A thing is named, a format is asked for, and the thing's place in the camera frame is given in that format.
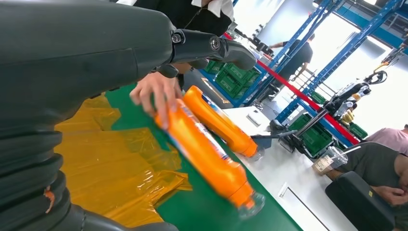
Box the orange detergent bottle clear cap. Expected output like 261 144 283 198
182 85 265 162
154 98 266 220

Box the green plastic crate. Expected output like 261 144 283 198
288 113 334 157
215 63 260 99
204 61 225 75

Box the blue metal trolley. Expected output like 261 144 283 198
197 62 265 108

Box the yellow plastic film sheet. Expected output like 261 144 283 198
54 94 193 229

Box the person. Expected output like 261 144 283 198
325 141 408 208
269 33 316 82
365 124 408 155

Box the red barrier bar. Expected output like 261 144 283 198
223 32 360 146

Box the clear plastic drink cup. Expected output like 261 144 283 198
311 145 362 177

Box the white black robot device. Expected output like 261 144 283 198
325 70 388 128

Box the blue steel shelf rack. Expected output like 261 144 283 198
242 0 408 147

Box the black carrying case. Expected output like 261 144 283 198
325 171 396 231

